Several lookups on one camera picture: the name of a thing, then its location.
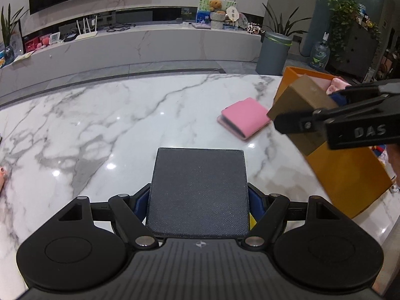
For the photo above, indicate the grey trash can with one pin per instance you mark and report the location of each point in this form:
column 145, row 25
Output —
column 272, row 54

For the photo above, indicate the white router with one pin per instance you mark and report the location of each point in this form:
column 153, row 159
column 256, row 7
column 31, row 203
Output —
column 87, row 32

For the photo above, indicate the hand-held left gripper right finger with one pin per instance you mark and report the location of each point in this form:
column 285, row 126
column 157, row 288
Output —
column 254, row 200

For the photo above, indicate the green picture panel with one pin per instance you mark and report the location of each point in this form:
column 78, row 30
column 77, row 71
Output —
column 204, row 3

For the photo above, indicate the grey drawer cabinet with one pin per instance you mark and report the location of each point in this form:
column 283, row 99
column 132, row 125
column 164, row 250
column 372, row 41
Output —
column 359, row 50

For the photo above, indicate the pink folded cloth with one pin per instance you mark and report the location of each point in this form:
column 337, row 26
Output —
column 245, row 117

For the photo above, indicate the orange storage box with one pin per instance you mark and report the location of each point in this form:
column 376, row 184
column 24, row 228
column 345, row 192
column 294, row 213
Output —
column 347, row 178

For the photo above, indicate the tall green plant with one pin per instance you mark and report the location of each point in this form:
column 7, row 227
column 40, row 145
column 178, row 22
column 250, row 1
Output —
column 9, row 25

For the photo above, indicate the dark grey square box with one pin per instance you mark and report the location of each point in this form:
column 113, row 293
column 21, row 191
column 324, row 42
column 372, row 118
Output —
column 197, row 190

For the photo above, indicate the pink toys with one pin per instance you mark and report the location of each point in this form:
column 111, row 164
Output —
column 37, row 43

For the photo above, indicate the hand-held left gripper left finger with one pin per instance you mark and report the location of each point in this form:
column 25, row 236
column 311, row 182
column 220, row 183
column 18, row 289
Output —
column 142, row 203

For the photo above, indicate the pink cloth in box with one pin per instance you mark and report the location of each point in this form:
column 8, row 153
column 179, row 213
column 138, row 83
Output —
column 339, row 85

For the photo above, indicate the decorative plate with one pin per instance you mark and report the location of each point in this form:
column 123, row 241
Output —
column 243, row 21

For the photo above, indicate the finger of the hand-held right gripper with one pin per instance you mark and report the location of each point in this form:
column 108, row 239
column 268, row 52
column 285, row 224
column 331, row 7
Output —
column 339, row 98
column 293, row 123

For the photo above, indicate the long-leaf potted plant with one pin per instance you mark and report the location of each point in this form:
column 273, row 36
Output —
column 282, row 22

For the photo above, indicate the white desk thermometer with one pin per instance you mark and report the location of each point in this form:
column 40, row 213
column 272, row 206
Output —
column 54, row 38

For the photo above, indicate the round paper fan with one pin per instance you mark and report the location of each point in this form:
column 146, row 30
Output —
column 232, row 14

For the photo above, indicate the blue vase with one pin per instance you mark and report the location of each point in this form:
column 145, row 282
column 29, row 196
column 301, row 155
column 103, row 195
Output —
column 6, row 57

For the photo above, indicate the trailing ivy plant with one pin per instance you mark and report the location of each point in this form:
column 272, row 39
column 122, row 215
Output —
column 342, row 15

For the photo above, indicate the brown cardboard box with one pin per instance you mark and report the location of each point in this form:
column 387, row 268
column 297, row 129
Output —
column 303, row 95

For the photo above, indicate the brown teddy bear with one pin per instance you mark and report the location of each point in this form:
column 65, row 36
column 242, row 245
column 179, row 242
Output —
column 215, row 5

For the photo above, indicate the blue water jug with pump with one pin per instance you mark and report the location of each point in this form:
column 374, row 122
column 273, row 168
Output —
column 319, row 54

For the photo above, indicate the white marble television console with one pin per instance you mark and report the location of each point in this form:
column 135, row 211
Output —
column 140, row 47

